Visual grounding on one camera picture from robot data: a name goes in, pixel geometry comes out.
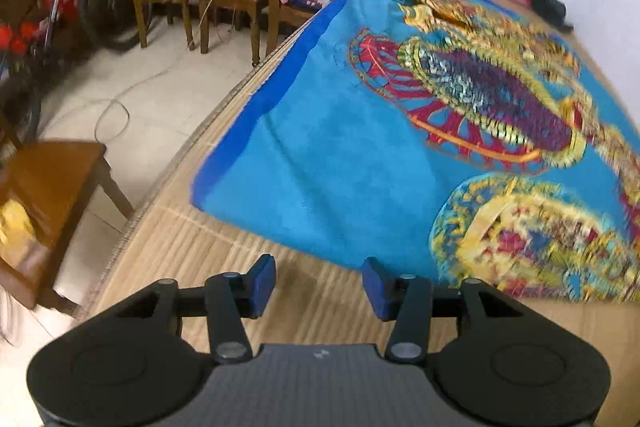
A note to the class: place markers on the blue printed cloth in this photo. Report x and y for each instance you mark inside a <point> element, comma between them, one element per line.
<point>350,147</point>

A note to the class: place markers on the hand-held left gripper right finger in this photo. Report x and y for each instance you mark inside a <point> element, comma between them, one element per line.
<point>377,289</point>

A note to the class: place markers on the wooden stool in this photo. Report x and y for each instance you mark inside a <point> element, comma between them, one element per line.
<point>55,187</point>

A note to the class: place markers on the yellow item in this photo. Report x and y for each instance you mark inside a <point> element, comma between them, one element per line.
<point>15,227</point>

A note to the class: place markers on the dark grey cloth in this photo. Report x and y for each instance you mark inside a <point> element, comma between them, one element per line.
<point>552,9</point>

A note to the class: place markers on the bicycle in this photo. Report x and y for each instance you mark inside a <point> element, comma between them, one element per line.
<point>55,7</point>

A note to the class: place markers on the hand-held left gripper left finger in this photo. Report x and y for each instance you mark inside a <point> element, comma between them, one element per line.
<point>263,284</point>

